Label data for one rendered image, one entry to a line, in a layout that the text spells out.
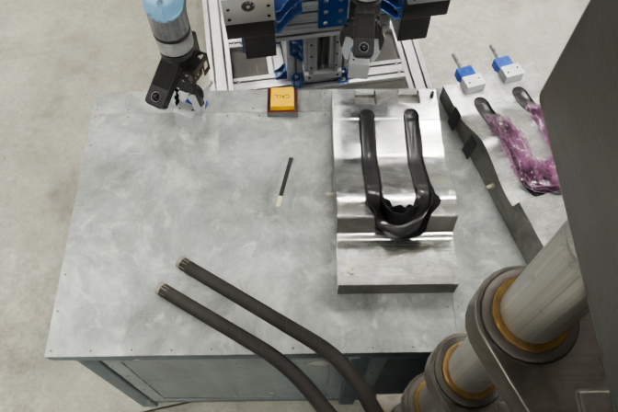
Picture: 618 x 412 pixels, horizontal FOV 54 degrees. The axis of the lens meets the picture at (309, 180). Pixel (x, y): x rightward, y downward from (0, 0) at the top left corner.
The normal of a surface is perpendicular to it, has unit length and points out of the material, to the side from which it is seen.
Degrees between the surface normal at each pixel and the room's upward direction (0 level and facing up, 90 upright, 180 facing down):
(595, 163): 90
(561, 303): 90
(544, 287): 90
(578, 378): 0
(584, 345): 0
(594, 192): 90
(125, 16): 0
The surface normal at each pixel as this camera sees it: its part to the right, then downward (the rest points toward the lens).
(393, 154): 0.00, -0.48
